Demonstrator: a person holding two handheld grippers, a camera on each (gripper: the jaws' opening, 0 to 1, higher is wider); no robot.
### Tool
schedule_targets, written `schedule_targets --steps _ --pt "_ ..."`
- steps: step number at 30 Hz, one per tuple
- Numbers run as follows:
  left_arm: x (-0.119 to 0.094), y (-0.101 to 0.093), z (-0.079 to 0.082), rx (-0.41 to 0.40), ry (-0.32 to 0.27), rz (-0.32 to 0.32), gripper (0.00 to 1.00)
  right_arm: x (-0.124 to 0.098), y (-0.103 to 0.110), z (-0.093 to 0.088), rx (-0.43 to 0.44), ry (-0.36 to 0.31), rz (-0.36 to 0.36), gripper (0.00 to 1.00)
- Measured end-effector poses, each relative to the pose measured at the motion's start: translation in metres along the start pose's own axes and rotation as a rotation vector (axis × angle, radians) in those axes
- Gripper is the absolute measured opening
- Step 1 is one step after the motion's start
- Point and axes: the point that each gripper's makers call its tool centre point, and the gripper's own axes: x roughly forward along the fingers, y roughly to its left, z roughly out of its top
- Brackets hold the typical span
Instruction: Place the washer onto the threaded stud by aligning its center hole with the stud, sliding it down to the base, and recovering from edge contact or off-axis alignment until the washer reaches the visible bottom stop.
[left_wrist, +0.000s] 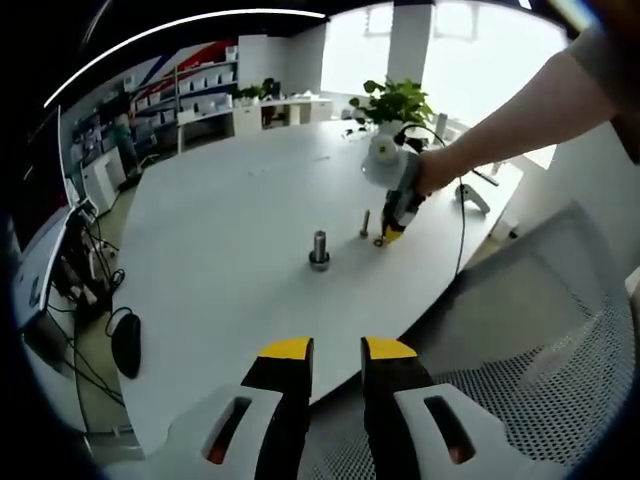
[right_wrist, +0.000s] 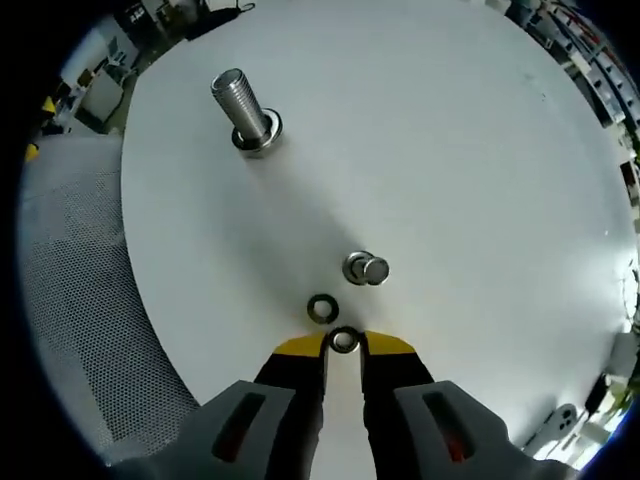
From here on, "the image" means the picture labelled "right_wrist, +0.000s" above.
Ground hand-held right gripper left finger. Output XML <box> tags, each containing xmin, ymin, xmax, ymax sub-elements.
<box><xmin>114</xmin><ymin>332</ymin><xmax>331</xmax><ymax>480</ymax></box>

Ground grey mesh office chair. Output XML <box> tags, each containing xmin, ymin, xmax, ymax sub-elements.
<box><xmin>17</xmin><ymin>134</ymin><xmax>201</xmax><ymax>461</ymax></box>

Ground grey handheld controller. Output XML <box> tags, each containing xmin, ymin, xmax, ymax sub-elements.
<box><xmin>519</xmin><ymin>402</ymin><xmax>579</xmax><ymax>451</ymax></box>

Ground thin threaded steel stud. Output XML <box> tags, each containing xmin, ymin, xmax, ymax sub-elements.
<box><xmin>342</xmin><ymin>251</ymin><xmax>390</xmax><ymax>288</ymax></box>

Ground black power adapter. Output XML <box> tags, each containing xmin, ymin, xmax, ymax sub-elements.
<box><xmin>584</xmin><ymin>374</ymin><xmax>609</xmax><ymax>416</ymax></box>

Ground large threaded steel stud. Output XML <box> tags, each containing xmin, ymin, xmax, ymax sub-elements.
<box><xmin>209</xmin><ymin>68</ymin><xmax>285</xmax><ymax>157</ymax></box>

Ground shelf with white bins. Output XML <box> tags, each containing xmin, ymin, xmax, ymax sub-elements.
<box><xmin>539</xmin><ymin>0</ymin><xmax>640</xmax><ymax>131</ymax></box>

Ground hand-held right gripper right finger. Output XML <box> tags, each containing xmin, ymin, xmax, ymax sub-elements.
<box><xmin>357</xmin><ymin>329</ymin><xmax>576</xmax><ymax>480</ymax></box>

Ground black bag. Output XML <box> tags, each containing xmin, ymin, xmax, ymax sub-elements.
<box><xmin>187</xmin><ymin>2</ymin><xmax>256</xmax><ymax>41</ymax></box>

